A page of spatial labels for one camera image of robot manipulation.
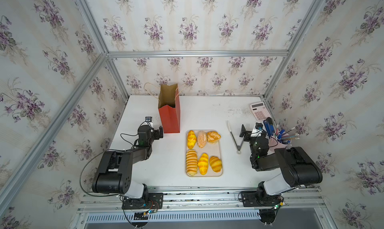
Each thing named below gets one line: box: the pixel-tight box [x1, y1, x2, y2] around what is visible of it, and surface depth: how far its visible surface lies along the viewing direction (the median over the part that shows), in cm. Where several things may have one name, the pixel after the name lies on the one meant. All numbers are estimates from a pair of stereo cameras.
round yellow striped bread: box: [209, 155, 222, 173], surface depth 84 cm
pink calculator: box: [250, 102, 271, 121], surface depth 112 cm
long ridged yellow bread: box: [186, 149, 198, 176], surface depth 85 cm
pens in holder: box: [275, 125, 300, 145], surface depth 88 cm
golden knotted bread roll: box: [206, 131, 221, 144], surface depth 95 cm
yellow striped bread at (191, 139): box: [187, 130, 197, 149], surface depth 94 cm
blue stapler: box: [263, 117, 275, 137], surface depth 101 cm
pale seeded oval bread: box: [197, 130, 207, 149], surface depth 92 cm
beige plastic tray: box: [185, 129, 223, 177], surface depth 90 cm
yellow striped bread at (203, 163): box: [198, 152, 209, 175], surface depth 85 cm
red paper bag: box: [158, 83, 181, 134], surface depth 90 cm
